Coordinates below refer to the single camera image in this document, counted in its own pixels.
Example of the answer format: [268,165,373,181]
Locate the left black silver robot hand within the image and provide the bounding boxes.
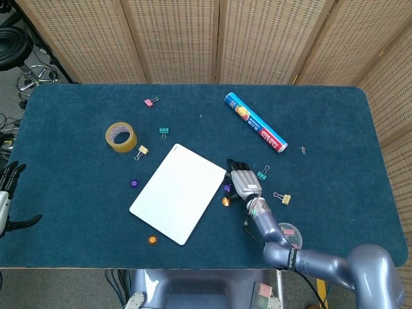
[0,160,43,239]

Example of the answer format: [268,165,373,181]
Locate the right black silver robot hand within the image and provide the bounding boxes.
[225,158,264,202]

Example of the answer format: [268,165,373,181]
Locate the white rectangular board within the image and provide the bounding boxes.
[129,143,227,246]

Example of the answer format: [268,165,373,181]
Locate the blue plastic food wrap roll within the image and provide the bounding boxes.
[224,91,289,154]

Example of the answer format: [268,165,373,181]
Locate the clear jar of binder clips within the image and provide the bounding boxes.
[277,222,304,250]

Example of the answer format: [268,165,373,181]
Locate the blue carpet table mat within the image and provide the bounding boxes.
[0,83,409,270]

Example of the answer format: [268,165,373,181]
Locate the grey robot torso base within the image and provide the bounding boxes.
[125,268,284,309]

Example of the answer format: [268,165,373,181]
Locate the yellow packing tape roll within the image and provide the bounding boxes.
[105,121,138,153]

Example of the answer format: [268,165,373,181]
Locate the woven wooden folding screen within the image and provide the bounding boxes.
[14,0,412,309]

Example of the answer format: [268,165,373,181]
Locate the black round stool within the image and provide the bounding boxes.
[0,25,61,110]

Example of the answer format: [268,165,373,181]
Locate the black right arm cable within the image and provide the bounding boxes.
[243,218,268,255]

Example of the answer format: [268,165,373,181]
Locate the yellow binder clip silver handles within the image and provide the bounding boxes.
[273,191,292,205]

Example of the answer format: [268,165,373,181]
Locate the black floor cable bundle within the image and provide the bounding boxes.
[0,112,20,162]

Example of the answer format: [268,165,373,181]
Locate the yellow binder clip pink handles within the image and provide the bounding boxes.
[133,145,150,162]

